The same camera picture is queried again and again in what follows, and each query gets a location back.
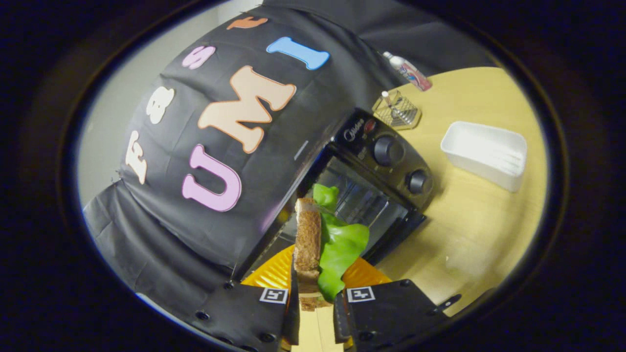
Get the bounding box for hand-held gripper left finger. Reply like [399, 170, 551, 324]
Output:
[193, 243, 300, 352]

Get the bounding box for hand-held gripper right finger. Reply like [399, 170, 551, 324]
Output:
[334, 257, 450, 352]

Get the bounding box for sandwich with lettuce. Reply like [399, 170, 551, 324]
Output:
[293, 183, 370, 312]

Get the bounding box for black toaster oven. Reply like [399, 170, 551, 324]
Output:
[230, 108, 463, 313]

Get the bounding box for black backdrop cloth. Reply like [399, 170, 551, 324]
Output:
[83, 0, 494, 313]

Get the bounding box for white rectangular tray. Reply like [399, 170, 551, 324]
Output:
[440, 121, 528, 193]

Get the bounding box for white spray bottle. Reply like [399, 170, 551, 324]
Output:
[382, 51, 433, 92]

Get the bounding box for wire basket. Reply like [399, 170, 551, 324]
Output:
[372, 89, 422, 131]

